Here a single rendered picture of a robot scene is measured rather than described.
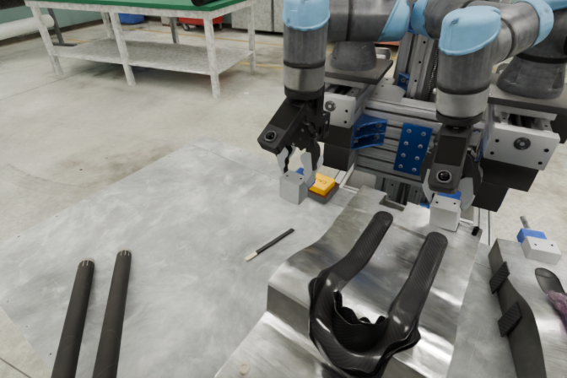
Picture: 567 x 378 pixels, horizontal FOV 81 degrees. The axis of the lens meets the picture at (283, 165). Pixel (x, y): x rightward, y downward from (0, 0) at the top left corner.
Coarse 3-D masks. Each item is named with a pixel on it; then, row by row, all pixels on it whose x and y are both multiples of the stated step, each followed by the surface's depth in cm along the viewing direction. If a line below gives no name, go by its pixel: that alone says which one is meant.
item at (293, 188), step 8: (280, 176) 71; (288, 176) 71; (296, 176) 71; (304, 176) 71; (280, 184) 71; (288, 184) 70; (296, 184) 68; (304, 184) 70; (312, 184) 75; (280, 192) 73; (288, 192) 71; (296, 192) 70; (304, 192) 71; (288, 200) 72; (296, 200) 71
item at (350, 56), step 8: (336, 48) 106; (344, 48) 103; (352, 48) 102; (360, 48) 101; (368, 48) 102; (336, 56) 107; (344, 56) 103; (352, 56) 102; (360, 56) 102; (368, 56) 103; (336, 64) 106; (344, 64) 104; (352, 64) 103; (360, 64) 103; (368, 64) 104
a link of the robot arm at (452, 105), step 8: (488, 88) 51; (440, 96) 54; (448, 96) 52; (456, 96) 51; (464, 96) 51; (472, 96) 50; (480, 96) 51; (488, 96) 52; (440, 104) 54; (448, 104) 53; (456, 104) 52; (464, 104) 51; (472, 104) 51; (480, 104) 51; (440, 112) 55; (448, 112) 53; (456, 112) 53; (464, 112) 52; (472, 112) 52; (480, 112) 52
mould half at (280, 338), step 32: (352, 224) 69; (416, 224) 68; (320, 256) 58; (384, 256) 62; (416, 256) 62; (448, 256) 61; (288, 288) 51; (352, 288) 51; (384, 288) 53; (448, 288) 56; (288, 320) 52; (448, 320) 49; (256, 352) 50; (288, 352) 50; (416, 352) 42; (448, 352) 42
